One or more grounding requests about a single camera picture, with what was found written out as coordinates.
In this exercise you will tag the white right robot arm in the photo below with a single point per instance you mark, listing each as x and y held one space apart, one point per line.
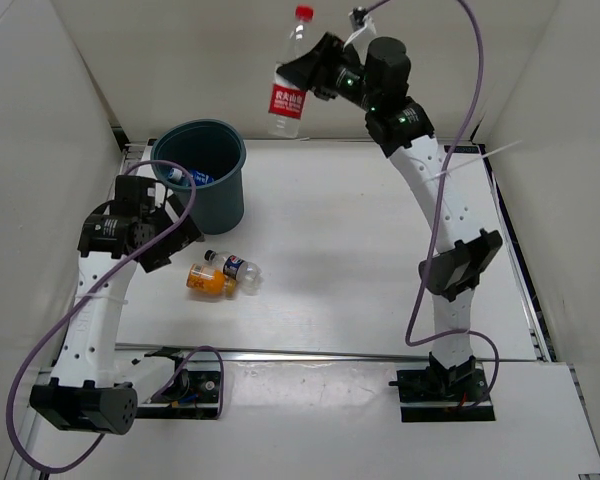
460 248

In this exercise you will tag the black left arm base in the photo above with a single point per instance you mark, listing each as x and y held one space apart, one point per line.
172 385

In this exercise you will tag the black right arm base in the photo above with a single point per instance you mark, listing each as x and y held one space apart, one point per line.
422 401

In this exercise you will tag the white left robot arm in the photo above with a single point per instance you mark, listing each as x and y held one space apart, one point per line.
85 391

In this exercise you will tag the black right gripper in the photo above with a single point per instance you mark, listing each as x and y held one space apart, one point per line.
309 76

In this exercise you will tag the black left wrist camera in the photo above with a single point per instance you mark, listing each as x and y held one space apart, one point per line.
137 192

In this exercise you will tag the blue label water bottle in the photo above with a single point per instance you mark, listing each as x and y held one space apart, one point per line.
176 176

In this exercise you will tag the orange juice bottle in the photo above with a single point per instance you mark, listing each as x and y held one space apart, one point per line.
210 281

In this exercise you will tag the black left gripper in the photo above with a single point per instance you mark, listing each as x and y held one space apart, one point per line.
159 257

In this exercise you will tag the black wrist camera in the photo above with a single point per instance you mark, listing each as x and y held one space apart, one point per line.
137 192
331 46

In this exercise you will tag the dark green plastic bin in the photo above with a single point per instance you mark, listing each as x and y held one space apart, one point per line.
212 147

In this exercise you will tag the red label water bottle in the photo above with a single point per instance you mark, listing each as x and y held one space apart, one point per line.
286 101

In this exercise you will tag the black cap Pepsi bottle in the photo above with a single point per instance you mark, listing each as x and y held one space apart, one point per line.
247 274

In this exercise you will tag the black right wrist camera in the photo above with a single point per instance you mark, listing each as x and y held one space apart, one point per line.
331 46

